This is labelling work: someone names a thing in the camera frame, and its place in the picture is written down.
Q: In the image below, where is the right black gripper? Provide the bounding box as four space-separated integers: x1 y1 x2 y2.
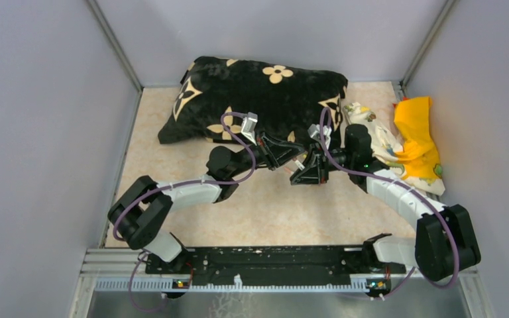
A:
290 142 355 185

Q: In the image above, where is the white pen brown cap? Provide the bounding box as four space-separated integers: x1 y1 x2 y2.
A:
293 159 305 170

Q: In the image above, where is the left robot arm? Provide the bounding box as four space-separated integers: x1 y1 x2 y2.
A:
107 132 305 274

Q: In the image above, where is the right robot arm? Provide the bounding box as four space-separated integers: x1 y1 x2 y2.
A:
290 125 482 282

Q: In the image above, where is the white patterned cloth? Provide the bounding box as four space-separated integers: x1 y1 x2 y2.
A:
342 102 445 195

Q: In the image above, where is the black floral pillow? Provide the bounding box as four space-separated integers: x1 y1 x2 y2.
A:
157 56 349 147

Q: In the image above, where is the yellow cloth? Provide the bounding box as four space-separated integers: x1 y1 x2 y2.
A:
394 96 443 185

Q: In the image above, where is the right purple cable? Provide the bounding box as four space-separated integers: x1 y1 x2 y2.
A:
318 106 461 301

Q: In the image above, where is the purple cable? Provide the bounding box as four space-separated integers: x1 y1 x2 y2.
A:
318 106 461 301
112 111 258 313

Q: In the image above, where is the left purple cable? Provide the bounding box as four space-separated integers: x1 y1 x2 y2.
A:
112 111 258 313

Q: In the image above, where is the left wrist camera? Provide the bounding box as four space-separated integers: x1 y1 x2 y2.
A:
241 112 258 144

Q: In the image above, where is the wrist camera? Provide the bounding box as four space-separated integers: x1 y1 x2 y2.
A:
241 112 258 144
308 124 332 148

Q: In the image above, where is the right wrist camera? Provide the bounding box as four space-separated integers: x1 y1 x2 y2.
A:
308 124 332 148

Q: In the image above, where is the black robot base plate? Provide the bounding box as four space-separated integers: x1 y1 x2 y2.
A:
145 245 406 287

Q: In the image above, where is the aluminium frame rail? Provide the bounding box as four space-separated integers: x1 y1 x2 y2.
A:
70 245 491 317

